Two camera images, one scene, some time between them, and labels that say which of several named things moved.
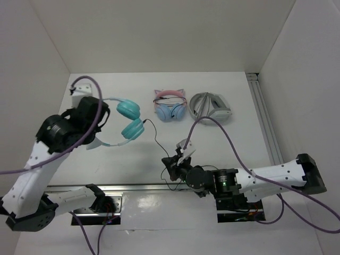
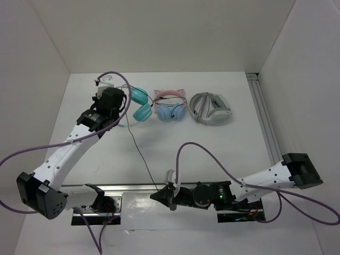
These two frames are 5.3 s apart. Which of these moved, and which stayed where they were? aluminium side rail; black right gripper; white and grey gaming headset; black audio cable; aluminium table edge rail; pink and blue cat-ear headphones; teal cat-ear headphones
Moved: black audio cable; teal cat-ear headphones; black right gripper
Stayed: aluminium side rail; pink and blue cat-ear headphones; aluminium table edge rail; white and grey gaming headset
